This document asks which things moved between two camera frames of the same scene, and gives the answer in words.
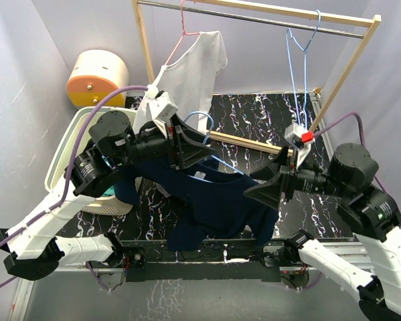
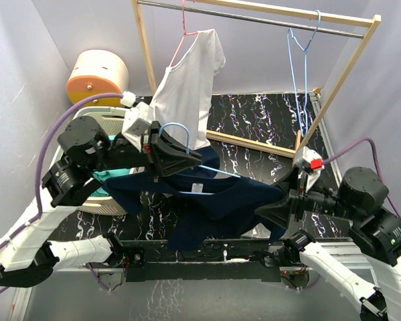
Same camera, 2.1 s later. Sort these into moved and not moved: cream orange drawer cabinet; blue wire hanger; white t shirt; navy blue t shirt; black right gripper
Moved: black right gripper; navy blue t shirt; blue wire hanger
Not moved: white t shirt; cream orange drawer cabinet
